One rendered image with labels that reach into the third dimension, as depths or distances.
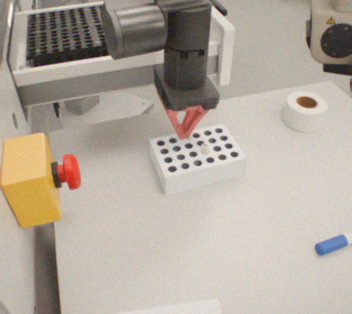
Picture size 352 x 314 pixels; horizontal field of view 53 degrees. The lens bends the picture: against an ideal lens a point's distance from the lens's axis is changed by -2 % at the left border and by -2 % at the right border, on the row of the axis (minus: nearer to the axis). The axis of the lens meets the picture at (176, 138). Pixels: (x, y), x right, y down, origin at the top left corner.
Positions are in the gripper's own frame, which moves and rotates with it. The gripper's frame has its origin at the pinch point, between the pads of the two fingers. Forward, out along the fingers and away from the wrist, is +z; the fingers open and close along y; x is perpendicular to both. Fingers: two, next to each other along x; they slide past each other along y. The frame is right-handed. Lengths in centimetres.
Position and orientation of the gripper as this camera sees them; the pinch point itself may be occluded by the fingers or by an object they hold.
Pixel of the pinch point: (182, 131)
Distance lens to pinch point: 54.4
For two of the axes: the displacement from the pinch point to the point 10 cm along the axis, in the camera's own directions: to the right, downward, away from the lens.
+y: 2.9, 6.2, -7.3
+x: 9.6, -1.7, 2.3
